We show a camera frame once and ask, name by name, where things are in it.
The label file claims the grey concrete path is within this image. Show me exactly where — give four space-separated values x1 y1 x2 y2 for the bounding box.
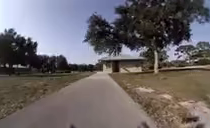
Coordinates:
0 72 158 128

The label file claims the distant leafy tree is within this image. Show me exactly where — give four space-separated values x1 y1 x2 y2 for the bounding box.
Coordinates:
174 40 210 66

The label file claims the row of dark trees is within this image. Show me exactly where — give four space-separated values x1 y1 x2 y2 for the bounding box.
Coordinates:
0 27 100 75

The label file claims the dry grass field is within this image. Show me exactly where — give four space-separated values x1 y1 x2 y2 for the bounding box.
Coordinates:
108 64 210 128
0 71 97 122

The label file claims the small beige building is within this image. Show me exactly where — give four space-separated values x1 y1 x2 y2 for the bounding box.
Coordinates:
98 54 147 74

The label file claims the large leafy tree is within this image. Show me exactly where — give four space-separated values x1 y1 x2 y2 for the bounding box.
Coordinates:
83 0 210 75

